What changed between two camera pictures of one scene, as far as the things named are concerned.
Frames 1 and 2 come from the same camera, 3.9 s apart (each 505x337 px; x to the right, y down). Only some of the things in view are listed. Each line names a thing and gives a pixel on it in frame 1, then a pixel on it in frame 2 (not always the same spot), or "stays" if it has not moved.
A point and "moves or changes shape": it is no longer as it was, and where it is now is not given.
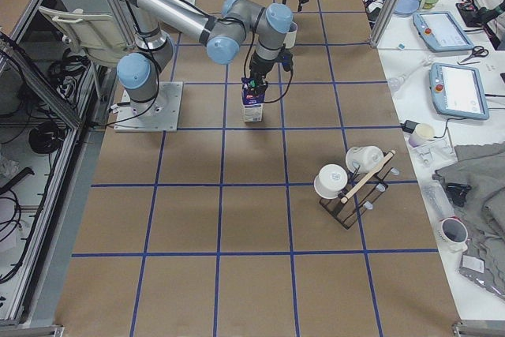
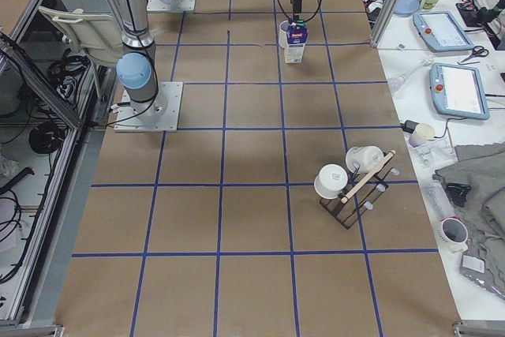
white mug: [289, 40] moves or changes shape
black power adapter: [409, 126] stays
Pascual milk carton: [252, 102] -> [297, 34]
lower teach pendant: [458, 91] stays
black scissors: [477, 50] stays
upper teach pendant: [440, 32] stays
